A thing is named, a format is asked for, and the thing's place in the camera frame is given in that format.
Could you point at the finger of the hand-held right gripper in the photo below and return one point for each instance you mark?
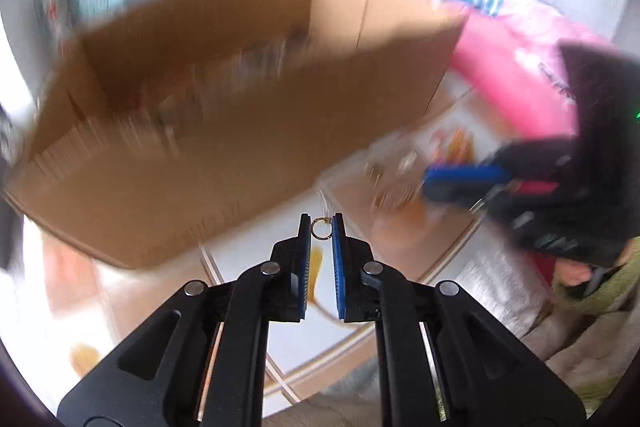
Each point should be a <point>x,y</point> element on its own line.
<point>450,193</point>
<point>465,173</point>

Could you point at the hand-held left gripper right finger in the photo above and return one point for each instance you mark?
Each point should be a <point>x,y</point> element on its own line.
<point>340,272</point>

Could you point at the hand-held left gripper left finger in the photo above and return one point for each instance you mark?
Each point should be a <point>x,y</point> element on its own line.
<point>302,267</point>

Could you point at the cardboard box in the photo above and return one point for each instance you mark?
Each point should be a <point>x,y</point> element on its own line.
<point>200,187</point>

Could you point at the person's right hand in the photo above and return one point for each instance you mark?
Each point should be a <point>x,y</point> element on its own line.
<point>575,276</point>

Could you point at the pink printed blanket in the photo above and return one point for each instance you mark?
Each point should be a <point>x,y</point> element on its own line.
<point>500,57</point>

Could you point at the green fuzzy cloth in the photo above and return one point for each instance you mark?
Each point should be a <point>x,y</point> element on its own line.
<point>615,292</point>

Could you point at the patterned tile print tablecloth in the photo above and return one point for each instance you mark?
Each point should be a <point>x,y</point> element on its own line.
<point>150,307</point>

